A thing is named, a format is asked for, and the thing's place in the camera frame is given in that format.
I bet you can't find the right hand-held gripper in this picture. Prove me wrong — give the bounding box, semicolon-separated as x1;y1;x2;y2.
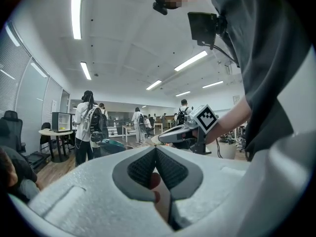
158;104;219;156

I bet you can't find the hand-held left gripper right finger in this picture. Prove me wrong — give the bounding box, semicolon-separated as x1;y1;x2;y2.
156;146;250;231

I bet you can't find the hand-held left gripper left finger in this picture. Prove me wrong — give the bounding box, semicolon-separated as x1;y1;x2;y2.
28;146;171;235

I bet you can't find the person's right forearm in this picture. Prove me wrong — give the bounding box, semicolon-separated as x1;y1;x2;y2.
204;96;253;145

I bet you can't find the person's right hand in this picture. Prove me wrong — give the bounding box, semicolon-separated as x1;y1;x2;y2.
192;128;207;145

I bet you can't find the white round bin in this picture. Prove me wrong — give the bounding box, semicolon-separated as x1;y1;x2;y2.
218;142;237;160

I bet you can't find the white table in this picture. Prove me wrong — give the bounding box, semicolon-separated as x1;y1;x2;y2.
122;124;139;143

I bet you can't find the black folded trolley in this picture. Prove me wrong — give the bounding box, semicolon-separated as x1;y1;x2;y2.
24;151;51;170

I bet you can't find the small round table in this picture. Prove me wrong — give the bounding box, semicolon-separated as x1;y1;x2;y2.
39;128;74;162

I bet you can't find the black mini fridge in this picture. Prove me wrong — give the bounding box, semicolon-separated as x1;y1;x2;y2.
51;112;73;133

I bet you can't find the black mesh office chair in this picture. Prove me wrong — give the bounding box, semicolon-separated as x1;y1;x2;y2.
0;110;27;155

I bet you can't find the black chest monitor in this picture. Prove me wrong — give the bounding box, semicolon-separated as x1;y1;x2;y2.
187;11;227;50

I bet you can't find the person's dark clothing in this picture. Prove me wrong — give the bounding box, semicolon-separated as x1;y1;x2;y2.
206;0;307;161

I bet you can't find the black head camera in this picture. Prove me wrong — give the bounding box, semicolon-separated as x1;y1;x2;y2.
152;1;168;16

